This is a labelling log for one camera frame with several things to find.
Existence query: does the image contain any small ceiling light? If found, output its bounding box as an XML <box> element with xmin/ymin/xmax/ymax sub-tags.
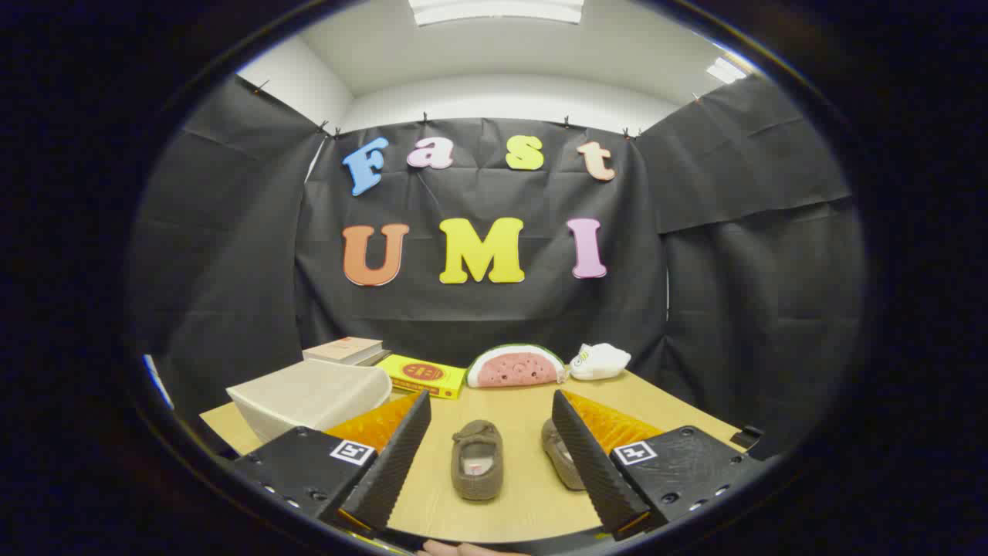
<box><xmin>706</xmin><ymin>56</ymin><xmax>748</xmax><ymax>84</ymax></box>

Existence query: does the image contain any brown slipper shoe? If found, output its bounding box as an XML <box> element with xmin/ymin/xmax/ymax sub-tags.
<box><xmin>540</xmin><ymin>419</ymin><xmax>587</xmax><ymax>491</ymax></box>
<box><xmin>451</xmin><ymin>419</ymin><xmax>504</xmax><ymax>501</ymax></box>

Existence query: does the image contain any long ceiling light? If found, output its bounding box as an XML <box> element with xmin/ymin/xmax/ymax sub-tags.
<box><xmin>408</xmin><ymin>0</ymin><xmax>585</xmax><ymax>26</ymax></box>

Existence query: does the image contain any white plush toy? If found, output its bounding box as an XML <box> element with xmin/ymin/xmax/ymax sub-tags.
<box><xmin>569</xmin><ymin>343</ymin><xmax>632</xmax><ymax>381</ymax></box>

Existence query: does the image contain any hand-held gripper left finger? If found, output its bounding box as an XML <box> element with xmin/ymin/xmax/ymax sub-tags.
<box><xmin>232</xmin><ymin>390</ymin><xmax>433</xmax><ymax>534</ymax></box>

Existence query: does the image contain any yellow book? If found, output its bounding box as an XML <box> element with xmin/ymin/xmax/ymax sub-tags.
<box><xmin>376</xmin><ymin>354</ymin><xmax>468</xmax><ymax>400</ymax></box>

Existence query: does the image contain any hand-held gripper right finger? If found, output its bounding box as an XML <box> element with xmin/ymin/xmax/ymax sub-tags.
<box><xmin>551</xmin><ymin>389</ymin><xmax>769</xmax><ymax>541</ymax></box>

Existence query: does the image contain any beige book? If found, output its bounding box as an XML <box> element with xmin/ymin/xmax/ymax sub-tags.
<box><xmin>303</xmin><ymin>337</ymin><xmax>384</xmax><ymax>364</ymax></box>

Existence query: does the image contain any watermelon slice plush toy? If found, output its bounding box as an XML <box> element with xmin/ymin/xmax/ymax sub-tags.
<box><xmin>465</xmin><ymin>344</ymin><xmax>568</xmax><ymax>388</ymax></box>

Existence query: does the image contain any black backdrop cloth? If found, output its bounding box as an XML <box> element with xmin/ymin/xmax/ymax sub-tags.
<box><xmin>127</xmin><ymin>73</ymin><xmax>865</xmax><ymax>464</ymax></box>

